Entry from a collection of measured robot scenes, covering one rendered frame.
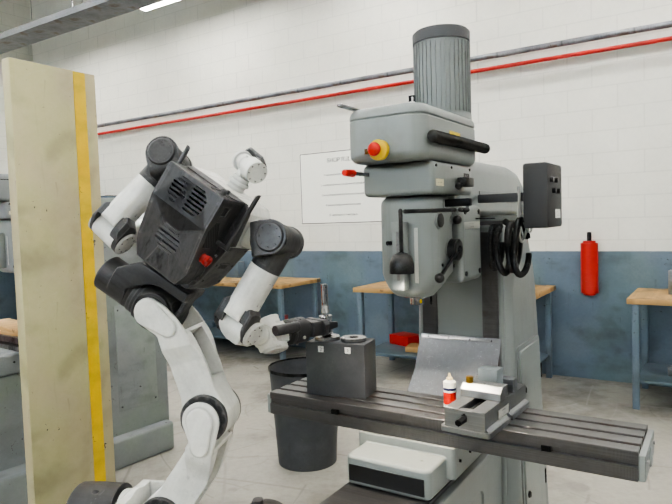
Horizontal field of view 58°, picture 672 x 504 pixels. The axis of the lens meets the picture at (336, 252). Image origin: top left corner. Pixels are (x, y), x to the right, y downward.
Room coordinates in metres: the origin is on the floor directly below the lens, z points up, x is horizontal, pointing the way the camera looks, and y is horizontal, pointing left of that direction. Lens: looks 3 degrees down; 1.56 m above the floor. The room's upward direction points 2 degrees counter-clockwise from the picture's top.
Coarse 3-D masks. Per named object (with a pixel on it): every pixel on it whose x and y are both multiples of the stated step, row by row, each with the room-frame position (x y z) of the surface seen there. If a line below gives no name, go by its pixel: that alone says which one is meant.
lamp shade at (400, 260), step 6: (402, 252) 1.74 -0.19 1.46; (396, 258) 1.73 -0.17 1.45; (402, 258) 1.72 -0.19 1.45; (408, 258) 1.73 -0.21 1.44; (390, 264) 1.74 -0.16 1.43; (396, 264) 1.72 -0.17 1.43; (402, 264) 1.72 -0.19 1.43; (408, 264) 1.72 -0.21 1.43; (390, 270) 1.74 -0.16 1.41; (396, 270) 1.72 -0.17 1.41; (402, 270) 1.72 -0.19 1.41; (408, 270) 1.72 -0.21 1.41
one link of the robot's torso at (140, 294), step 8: (144, 288) 1.77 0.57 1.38; (152, 288) 1.78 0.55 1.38; (160, 288) 1.80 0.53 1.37; (136, 296) 1.77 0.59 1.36; (144, 296) 1.76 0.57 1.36; (152, 296) 1.76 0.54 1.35; (160, 296) 1.75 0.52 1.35; (168, 296) 1.78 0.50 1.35; (168, 304) 1.76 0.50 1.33; (176, 304) 1.78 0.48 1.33
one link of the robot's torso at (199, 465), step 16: (192, 416) 1.69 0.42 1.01; (208, 416) 1.69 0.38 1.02; (192, 432) 1.69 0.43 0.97; (208, 432) 1.69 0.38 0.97; (192, 448) 1.69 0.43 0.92; (208, 448) 1.69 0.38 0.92; (224, 448) 1.83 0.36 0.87; (176, 464) 1.76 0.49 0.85; (192, 464) 1.72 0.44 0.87; (208, 464) 1.70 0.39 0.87; (176, 480) 1.76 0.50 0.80; (192, 480) 1.75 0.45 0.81; (208, 480) 1.74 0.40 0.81; (160, 496) 1.77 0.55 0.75; (176, 496) 1.76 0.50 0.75; (192, 496) 1.75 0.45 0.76
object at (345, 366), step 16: (320, 336) 2.12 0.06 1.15; (336, 336) 2.11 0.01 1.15; (352, 336) 2.11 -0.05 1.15; (320, 352) 2.07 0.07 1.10; (336, 352) 2.05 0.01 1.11; (352, 352) 2.03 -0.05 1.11; (368, 352) 2.05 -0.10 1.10; (320, 368) 2.07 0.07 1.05; (336, 368) 2.05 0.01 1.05; (352, 368) 2.03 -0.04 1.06; (368, 368) 2.04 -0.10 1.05; (320, 384) 2.07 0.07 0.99; (336, 384) 2.05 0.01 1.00; (352, 384) 2.03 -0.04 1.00; (368, 384) 2.04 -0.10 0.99
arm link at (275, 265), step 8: (288, 232) 1.64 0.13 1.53; (296, 232) 1.72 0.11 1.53; (288, 240) 1.64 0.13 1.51; (296, 240) 1.69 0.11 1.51; (288, 248) 1.66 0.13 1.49; (296, 248) 1.71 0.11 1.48; (264, 256) 1.67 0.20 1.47; (272, 256) 1.66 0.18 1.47; (280, 256) 1.67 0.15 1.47; (288, 256) 1.69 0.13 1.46; (256, 264) 1.67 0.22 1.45; (264, 264) 1.66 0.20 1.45; (272, 264) 1.66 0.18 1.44; (280, 264) 1.67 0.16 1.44; (272, 272) 1.67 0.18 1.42; (280, 272) 1.69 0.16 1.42
